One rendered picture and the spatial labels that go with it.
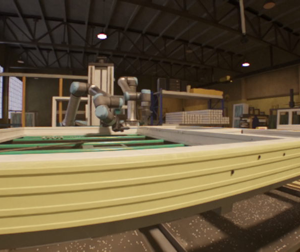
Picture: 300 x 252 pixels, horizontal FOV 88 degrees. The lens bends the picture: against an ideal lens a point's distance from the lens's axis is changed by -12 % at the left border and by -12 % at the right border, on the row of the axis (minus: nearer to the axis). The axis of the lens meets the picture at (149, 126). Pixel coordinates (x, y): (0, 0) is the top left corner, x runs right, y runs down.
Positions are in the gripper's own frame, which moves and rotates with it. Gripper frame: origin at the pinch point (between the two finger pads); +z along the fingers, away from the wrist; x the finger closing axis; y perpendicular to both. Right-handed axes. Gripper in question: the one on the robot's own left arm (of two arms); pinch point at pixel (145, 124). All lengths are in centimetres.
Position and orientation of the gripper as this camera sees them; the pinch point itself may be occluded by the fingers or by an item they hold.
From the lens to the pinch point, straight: 175.3
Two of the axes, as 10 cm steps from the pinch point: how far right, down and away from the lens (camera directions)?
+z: 0.0, 10.0, 0.2
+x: -3.6, -0.2, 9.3
